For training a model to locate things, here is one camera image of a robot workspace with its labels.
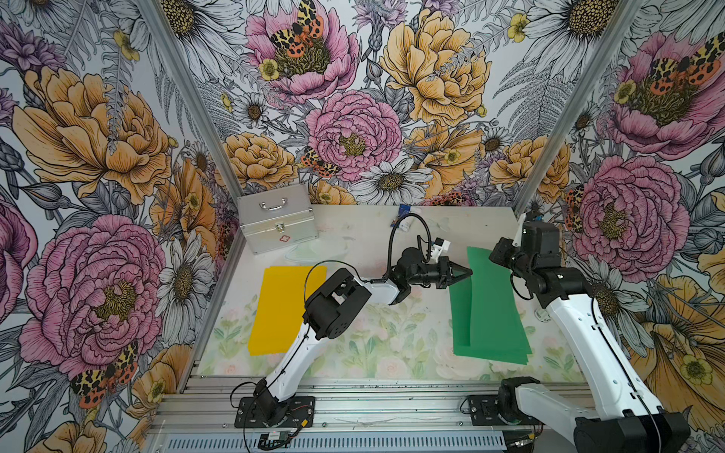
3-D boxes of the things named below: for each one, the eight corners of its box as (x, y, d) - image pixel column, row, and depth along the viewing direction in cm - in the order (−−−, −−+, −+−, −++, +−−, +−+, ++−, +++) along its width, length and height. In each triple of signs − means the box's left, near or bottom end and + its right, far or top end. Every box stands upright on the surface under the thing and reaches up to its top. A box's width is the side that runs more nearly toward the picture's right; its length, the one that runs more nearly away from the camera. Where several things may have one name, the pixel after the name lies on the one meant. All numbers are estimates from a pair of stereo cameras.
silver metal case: (257, 260, 108) (242, 231, 95) (249, 223, 121) (235, 193, 108) (323, 240, 115) (317, 210, 102) (309, 206, 127) (303, 176, 115)
